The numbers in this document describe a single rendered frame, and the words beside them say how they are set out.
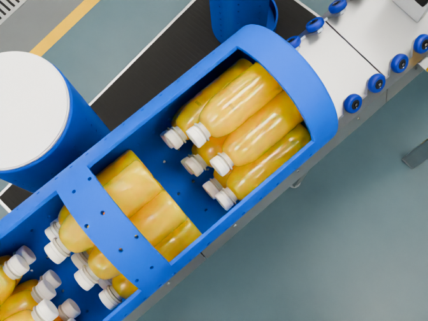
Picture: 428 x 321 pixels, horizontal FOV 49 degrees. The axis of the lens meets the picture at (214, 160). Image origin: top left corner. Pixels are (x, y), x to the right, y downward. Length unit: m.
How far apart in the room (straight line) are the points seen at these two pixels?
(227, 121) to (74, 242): 0.33
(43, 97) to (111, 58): 1.22
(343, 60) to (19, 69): 0.75
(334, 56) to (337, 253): 1.03
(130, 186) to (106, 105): 1.25
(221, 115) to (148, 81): 1.23
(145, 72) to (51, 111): 1.02
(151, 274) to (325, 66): 0.66
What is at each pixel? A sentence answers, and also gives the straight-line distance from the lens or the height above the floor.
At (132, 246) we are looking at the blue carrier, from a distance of 0.77.
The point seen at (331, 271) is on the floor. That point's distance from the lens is 2.00.
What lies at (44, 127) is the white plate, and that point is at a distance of 1.06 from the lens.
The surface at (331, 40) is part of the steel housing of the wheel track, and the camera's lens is 1.21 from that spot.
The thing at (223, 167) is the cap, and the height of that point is 1.14.
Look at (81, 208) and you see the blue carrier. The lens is 0.78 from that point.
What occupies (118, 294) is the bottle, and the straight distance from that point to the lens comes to 0.91.
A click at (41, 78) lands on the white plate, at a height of 1.04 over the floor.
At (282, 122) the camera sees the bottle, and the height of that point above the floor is 1.16.
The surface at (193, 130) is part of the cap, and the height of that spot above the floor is 1.19.
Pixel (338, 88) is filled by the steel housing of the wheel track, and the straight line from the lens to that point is 1.16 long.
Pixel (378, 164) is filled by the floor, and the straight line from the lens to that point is 2.12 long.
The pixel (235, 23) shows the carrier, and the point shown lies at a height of 0.37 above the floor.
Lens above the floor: 1.97
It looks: 75 degrees down
